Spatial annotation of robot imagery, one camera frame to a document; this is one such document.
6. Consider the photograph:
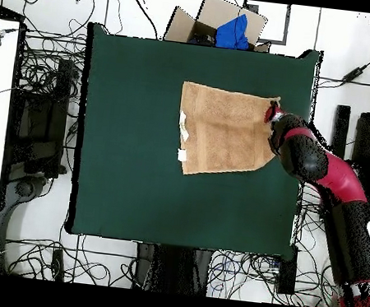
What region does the tan terry towel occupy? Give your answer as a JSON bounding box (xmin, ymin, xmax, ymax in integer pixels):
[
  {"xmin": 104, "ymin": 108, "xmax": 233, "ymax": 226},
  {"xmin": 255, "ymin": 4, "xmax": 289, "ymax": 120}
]
[{"xmin": 171, "ymin": 81, "xmax": 284, "ymax": 185}]

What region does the black upright bar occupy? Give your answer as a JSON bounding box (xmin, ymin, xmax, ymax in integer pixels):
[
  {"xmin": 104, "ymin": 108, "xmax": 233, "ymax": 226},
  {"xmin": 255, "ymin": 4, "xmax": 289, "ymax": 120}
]
[{"xmin": 329, "ymin": 104, "xmax": 353, "ymax": 160}]

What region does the blue garment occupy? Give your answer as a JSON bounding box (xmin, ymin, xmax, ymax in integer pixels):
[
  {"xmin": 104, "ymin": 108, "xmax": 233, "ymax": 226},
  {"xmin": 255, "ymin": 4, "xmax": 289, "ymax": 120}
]
[{"xmin": 214, "ymin": 11, "xmax": 254, "ymax": 51}]

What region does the black power adapter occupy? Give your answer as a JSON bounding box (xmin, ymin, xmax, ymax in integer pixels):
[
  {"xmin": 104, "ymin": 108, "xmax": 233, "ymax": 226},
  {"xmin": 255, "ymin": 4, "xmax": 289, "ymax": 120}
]
[{"xmin": 341, "ymin": 65, "xmax": 364, "ymax": 84}]

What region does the open cardboard box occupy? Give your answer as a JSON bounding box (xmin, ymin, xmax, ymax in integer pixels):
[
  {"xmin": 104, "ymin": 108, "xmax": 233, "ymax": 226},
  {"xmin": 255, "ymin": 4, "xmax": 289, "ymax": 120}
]
[{"xmin": 163, "ymin": 0, "xmax": 276, "ymax": 53}]

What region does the black floor box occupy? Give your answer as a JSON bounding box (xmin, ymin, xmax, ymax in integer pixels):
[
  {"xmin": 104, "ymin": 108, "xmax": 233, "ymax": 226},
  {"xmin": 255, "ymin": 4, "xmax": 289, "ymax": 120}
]
[{"xmin": 275, "ymin": 243, "xmax": 300, "ymax": 296}]

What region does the dark green table cloth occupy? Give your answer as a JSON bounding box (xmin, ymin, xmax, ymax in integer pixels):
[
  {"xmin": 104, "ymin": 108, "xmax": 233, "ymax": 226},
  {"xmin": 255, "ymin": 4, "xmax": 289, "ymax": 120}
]
[{"xmin": 63, "ymin": 21, "xmax": 323, "ymax": 261}]

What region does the black power strip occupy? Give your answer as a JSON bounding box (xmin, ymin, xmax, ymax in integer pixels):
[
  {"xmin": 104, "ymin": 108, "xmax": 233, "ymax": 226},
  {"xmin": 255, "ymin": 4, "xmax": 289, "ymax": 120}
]
[{"xmin": 49, "ymin": 248, "xmax": 68, "ymax": 281}]

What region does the dark square floor frame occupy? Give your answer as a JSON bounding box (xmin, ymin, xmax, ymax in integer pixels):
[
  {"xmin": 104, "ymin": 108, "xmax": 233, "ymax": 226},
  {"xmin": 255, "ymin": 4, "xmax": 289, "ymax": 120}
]
[{"xmin": 238, "ymin": 0, "xmax": 292, "ymax": 46}]

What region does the thick black cable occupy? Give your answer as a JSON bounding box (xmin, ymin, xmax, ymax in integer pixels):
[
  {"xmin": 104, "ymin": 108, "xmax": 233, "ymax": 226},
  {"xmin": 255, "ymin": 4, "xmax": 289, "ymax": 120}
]
[{"xmin": 126, "ymin": 0, "xmax": 164, "ymax": 41}]

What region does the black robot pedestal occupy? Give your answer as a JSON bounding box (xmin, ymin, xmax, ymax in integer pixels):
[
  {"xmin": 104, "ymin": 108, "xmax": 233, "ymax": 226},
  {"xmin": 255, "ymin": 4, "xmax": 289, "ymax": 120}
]
[{"xmin": 132, "ymin": 241, "xmax": 215, "ymax": 298}]

